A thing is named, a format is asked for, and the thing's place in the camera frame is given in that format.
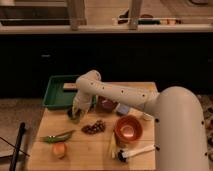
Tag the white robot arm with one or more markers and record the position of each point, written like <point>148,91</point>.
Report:
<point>180,137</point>

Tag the wooden block in tray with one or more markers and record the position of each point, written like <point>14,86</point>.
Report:
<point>69,87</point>

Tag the green plastic tray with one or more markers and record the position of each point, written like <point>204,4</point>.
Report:
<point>56,97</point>

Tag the dark brown bowl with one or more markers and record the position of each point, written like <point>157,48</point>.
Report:
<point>106,105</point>

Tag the blue sponge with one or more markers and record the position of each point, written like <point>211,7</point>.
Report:
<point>122,109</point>

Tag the bunch of dark grapes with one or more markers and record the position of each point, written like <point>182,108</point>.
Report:
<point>98,127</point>

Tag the orange bowl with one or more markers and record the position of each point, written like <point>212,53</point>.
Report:
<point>128,129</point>

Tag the orange peach toy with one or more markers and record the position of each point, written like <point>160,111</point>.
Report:
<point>59,149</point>

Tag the black tripod stand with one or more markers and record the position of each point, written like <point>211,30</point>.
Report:
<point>16,147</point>

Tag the white black handled brush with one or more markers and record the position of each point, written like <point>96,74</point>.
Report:
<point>124,155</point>

